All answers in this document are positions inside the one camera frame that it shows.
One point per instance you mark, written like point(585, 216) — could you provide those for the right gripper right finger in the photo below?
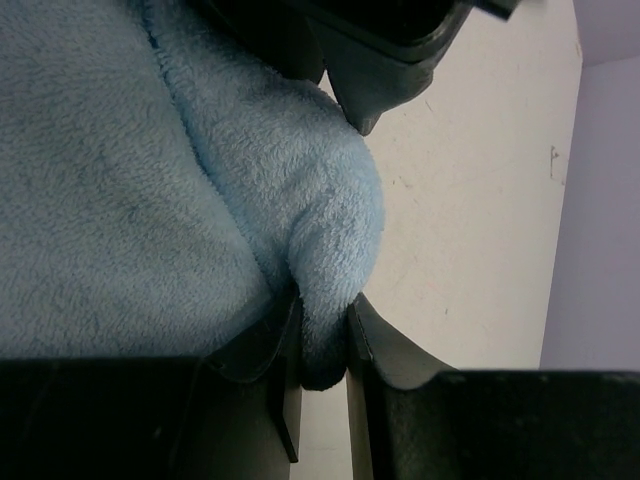
point(412, 416)

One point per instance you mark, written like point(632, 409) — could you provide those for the light blue towel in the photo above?
point(160, 187)

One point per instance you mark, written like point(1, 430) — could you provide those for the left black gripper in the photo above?
point(365, 82)

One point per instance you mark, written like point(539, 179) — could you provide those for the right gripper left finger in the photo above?
point(234, 414)

